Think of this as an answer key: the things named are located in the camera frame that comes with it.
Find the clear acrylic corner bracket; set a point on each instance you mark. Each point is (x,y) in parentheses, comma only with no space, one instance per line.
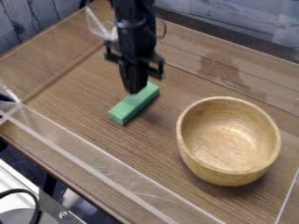
(103,29)

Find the green rectangular block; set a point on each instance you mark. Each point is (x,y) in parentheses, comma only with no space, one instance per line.
(133,104)

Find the light wooden bowl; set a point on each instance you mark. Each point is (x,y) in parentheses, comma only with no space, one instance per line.
(229,140)

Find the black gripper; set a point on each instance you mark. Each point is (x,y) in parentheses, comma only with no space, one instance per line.
(134,50)

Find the grey metal bracket with screw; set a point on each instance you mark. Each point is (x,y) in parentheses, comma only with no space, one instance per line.
(54,212)

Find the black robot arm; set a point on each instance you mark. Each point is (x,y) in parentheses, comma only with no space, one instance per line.
(133,13)

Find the clear acrylic front wall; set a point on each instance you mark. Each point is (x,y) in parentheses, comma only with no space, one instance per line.
(109,182)

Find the clear acrylic right panel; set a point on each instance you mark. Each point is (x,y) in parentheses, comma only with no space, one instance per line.
(289,213)

